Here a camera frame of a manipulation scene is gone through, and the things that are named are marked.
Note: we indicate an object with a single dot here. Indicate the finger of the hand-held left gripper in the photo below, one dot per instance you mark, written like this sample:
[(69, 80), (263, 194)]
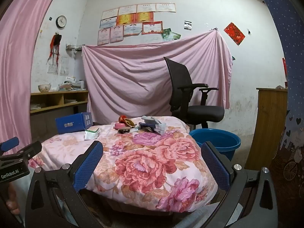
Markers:
[(30, 149), (9, 143)]

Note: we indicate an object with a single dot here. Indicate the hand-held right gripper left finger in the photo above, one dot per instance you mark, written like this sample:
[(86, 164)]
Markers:
[(87, 168)]

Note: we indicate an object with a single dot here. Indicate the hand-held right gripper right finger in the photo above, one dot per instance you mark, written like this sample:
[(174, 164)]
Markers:
[(216, 168)]

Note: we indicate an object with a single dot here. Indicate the blue plastic basin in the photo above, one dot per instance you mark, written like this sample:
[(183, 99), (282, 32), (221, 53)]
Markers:
[(228, 147)]

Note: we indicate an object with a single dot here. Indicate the red paper cup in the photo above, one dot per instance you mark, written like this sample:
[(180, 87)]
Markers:
[(123, 118)]

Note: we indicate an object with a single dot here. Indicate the person's left hand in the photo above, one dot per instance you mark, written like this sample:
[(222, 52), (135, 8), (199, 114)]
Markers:
[(11, 204)]

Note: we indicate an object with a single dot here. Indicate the person's grey trousers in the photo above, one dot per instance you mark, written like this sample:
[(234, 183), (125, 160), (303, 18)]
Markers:
[(22, 194)]

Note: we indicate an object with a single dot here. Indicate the white green packet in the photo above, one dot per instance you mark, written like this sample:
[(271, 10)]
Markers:
[(91, 134)]

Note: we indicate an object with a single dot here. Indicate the pile of papers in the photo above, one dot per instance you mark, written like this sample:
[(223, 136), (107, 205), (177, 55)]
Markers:
[(70, 101), (36, 106)]

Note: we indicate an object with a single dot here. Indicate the brown small object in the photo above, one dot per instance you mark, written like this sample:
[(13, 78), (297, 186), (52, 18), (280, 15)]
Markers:
[(124, 130)]

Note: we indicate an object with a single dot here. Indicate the pink round lid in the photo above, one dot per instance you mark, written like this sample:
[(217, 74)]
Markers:
[(119, 125)]

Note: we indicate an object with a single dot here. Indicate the floral quilt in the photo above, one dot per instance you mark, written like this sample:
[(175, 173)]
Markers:
[(142, 159)]

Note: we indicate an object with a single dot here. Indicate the wooden shelf desk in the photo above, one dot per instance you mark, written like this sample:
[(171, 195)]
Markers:
[(47, 95)]

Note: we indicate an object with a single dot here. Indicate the black office chair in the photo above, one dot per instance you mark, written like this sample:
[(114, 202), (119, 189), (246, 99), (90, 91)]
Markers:
[(201, 112)]

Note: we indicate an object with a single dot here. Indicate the ceramic bowl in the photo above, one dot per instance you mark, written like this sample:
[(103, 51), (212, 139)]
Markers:
[(44, 88)]

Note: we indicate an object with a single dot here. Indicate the wooden cabinet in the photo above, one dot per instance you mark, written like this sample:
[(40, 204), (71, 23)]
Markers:
[(268, 123)]

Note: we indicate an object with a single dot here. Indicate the dark blue packet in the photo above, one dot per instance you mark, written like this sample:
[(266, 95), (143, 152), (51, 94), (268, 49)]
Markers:
[(145, 125)]

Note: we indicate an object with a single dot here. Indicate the stack of books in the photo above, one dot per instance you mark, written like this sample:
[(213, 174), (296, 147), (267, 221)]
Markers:
[(71, 86)]

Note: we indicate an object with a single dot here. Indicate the grey plastic piece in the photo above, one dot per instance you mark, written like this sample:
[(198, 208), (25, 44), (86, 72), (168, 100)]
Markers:
[(148, 118)]

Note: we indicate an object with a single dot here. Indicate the pink curtain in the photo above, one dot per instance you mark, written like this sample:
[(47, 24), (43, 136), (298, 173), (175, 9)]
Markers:
[(19, 64)]

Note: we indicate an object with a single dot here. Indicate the pink hanging sheet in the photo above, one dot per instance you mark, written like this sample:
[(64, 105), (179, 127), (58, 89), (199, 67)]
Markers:
[(130, 80)]

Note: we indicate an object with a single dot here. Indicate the pile of small household items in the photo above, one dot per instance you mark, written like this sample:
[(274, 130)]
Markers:
[(281, 86)]

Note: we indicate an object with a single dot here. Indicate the red hanging packet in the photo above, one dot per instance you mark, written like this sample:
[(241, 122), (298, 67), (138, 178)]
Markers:
[(284, 66)]

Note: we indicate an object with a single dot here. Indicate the red diamond paper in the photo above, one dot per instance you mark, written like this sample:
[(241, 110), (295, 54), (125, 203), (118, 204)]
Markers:
[(234, 33)]

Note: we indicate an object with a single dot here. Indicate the blue dotted curtain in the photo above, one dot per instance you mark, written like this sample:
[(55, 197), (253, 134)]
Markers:
[(292, 52)]

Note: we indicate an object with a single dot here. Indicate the small black white photo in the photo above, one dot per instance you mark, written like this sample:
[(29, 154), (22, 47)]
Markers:
[(187, 25)]

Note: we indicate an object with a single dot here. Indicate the white paper wall sheets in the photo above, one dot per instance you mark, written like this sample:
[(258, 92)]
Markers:
[(58, 67)]

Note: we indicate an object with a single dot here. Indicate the red tassel wall hanging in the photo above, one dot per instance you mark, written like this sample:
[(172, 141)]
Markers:
[(55, 45)]

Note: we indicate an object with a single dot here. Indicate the round wall clock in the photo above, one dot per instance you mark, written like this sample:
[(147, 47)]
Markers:
[(61, 21)]

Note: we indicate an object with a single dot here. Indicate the black wall hook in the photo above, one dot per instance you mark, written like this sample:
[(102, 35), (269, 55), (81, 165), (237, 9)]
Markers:
[(249, 31)]

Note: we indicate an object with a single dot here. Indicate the green wall pictures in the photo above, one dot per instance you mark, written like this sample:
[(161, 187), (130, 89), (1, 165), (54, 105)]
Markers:
[(170, 35)]

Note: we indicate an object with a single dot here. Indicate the group of wall certificates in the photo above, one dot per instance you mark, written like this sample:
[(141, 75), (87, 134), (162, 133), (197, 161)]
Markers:
[(133, 21)]

